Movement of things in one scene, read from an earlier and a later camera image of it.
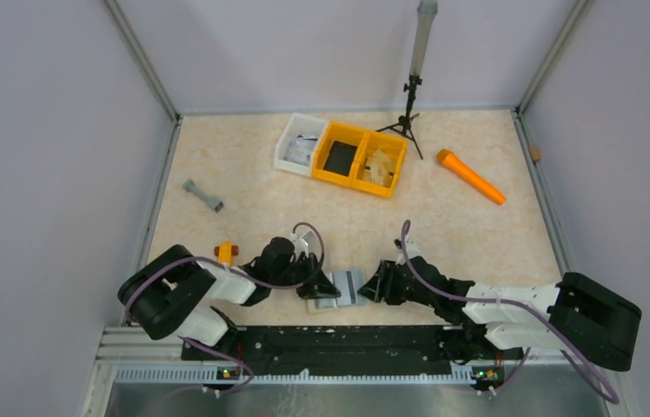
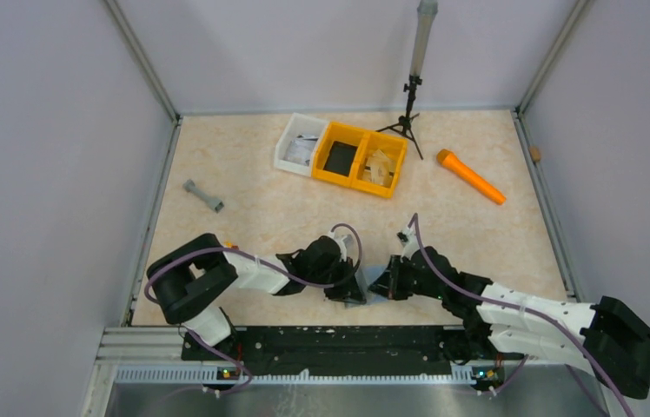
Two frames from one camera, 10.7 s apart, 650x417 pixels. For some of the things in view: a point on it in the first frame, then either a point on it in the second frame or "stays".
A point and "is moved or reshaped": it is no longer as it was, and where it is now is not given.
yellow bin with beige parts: (392, 147) stays
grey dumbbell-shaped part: (215, 205) stays
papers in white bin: (300, 148) stays
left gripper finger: (317, 287) → (348, 290)
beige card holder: (331, 303) is moved or reshaped
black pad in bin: (341, 158) stays
